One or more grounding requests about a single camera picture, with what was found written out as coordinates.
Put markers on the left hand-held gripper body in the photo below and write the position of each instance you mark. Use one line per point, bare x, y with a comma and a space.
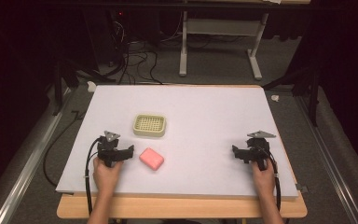
107, 151

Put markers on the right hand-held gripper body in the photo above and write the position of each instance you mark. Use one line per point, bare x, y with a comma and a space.
258, 149

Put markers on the person's left hand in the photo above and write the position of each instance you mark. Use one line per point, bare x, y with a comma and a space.
105, 177

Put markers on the person's right hand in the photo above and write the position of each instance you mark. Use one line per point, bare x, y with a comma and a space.
263, 180

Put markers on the pink soap bar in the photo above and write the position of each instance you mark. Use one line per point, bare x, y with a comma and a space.
151, 158

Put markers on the cream slotted soap dish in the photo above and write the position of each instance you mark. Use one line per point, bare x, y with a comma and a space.
149, 125

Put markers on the white foam board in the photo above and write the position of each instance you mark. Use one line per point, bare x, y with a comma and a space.
199, 124

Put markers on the small white paper scrap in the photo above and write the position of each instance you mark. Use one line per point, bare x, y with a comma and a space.
275, 98

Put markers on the grey tape piece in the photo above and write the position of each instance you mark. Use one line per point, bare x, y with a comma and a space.
301, 188

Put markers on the wooden table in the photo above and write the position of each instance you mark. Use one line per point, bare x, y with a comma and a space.
174, 208

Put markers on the black metal stand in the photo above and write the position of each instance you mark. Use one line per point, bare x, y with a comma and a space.
313, 93
59, 87

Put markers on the silver metal rail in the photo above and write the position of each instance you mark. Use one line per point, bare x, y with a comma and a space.
332, 161
21, 168

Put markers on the white metal desk frame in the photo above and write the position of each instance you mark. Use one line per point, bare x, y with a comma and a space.
183, 46

